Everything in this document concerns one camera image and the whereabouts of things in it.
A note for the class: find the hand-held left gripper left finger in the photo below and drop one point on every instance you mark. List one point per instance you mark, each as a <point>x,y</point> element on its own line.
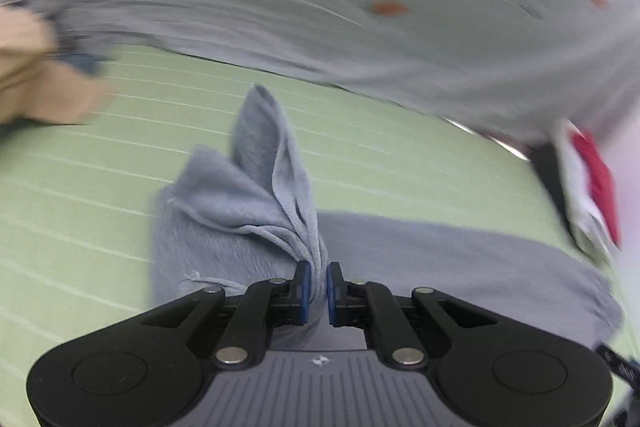
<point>303,294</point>

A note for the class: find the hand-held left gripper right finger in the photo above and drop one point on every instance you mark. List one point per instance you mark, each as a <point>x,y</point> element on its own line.
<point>331,296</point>

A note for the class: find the light grey fleece garment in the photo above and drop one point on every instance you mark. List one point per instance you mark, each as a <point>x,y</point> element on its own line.
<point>235,227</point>

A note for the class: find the green striped bed sheet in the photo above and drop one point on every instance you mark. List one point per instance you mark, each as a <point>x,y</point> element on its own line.
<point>100,187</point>

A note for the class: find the red and white cloth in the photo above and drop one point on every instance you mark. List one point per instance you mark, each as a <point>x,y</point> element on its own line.
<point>595,187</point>

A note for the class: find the beige cloth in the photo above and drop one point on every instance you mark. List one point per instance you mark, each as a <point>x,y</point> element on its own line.
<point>35,77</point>

